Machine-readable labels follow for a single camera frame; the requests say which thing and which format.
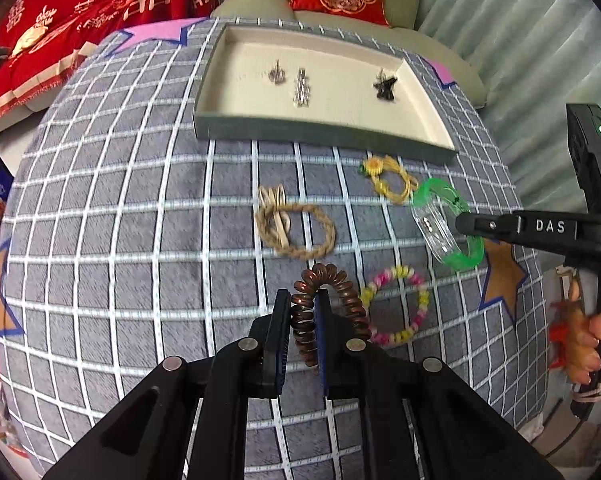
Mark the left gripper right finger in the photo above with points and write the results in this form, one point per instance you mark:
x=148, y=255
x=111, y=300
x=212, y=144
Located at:
x=331, y=332

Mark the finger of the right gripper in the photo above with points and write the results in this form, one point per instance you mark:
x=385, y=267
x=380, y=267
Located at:
x=561, y=233

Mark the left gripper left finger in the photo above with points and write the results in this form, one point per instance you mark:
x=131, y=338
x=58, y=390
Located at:
x=274, y=354

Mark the green translucent bangle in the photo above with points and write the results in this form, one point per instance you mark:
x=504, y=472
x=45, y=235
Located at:
x=435, y=228

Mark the black claw hair clip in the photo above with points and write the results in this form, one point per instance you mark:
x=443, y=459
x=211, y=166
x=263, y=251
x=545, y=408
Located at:
x=384, y=86

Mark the star rhinestone hair clip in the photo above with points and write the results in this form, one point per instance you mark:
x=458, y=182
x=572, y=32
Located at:
x=302, y=90

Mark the silver heart pendant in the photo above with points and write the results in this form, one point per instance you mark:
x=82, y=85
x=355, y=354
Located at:
x=277, y=74

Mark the grey jewelry tray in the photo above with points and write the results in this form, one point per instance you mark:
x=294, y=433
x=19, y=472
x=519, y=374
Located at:
x=236, y=100

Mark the right hand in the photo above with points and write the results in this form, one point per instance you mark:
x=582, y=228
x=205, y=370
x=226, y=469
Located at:
x=583, y=339

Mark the grey checked tablecloth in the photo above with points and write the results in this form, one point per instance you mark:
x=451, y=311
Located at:
x=130, y=238

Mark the green armchair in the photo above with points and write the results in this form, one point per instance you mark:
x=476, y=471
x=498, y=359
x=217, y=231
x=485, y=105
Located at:
x=400, y=32

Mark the red sofa cover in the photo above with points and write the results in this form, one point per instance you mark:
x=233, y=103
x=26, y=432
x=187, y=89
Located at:
x=42, y=42

